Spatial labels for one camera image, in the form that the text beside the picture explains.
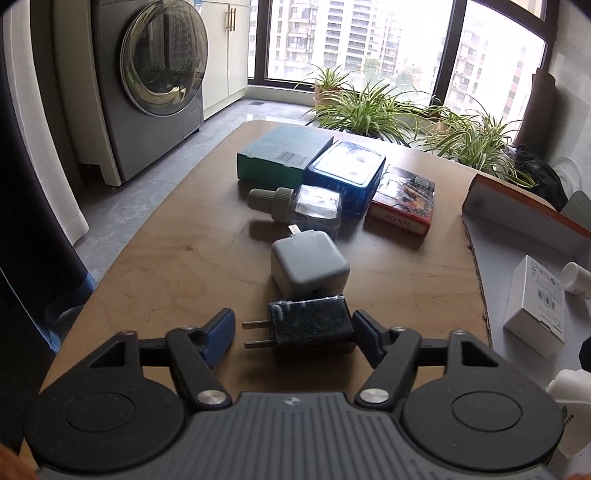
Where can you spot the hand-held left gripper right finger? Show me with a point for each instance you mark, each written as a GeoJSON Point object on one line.
{"type": "Point", "coordinates": [367, 337]}

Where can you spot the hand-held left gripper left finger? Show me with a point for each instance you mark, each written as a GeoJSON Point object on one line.
{"type": "Point", "coordinates": [217, 337]}

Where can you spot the black charger plug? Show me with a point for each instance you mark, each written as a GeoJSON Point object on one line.
{"type": "Point", "coordinates": [314, 327]}

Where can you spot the white charger cube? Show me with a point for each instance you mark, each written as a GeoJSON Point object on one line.
{"type": "Point", "coordinates": [304, 267]}

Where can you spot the red playing card box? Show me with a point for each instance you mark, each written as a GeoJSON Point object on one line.
{"type": "Point", "coordinates": [401, 203]}

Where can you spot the clear bottle with grey cap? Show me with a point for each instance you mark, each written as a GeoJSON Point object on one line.
{"type": "Point", "coordinates": [314, 207]}

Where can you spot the orange-edged cardboard tray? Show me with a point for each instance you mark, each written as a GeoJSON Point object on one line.
{"type": "Point", "coordinates": [503, 240]}

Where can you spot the blue plastic-wrapped box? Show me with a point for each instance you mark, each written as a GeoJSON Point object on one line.
{"type": "Point", "coordinates": [346, 170]}

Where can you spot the white barcode box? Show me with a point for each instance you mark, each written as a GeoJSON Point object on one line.
{"type": "Point", "coordinates": [535, 304]}

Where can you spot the teal cardboard box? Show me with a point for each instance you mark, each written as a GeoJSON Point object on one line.
{"type": "Point", "coordinates": [277, 152]}

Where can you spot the white vaporizer with green button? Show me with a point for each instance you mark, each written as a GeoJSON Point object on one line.
{"type": "Point", "coordinates": [572, 392]}

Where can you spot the white pill bottle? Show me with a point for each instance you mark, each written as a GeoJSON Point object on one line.
{"type": "Point", "coordinates": [577, 279]}

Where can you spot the blue cloth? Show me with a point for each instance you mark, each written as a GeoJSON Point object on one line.
{"type": "Point", "coordinates": [69, 314]}

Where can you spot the grey front-load washing machine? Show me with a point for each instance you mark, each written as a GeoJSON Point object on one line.
{"type": "Point", "coordinates": [138, 138]}

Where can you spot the striped potted spider plant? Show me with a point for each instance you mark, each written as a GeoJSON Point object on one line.
{"type": "Point", "coordinates": [475, 138]}

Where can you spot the black bag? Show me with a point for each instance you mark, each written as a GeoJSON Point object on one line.
{"type": "Point", "coordinates": [538, 175]}

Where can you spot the small potted spider plant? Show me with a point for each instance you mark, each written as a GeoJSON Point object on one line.
{"type": "Point", "coordinates": [328, 85]}

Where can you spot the white round fan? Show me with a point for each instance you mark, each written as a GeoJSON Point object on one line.
{"type": "Point", "coordinates": [565, 170]}

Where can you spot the cream cabinet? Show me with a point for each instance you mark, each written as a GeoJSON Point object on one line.
{"type": "Point", "coordinates": [221, 69]}

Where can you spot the brown rolled mat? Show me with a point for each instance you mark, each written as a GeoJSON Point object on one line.
{"type": "Point", "coordinates": [535, 106]}

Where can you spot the black framed window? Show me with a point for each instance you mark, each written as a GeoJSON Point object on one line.
{"type": "Point", "coordinates": [455, 50]}

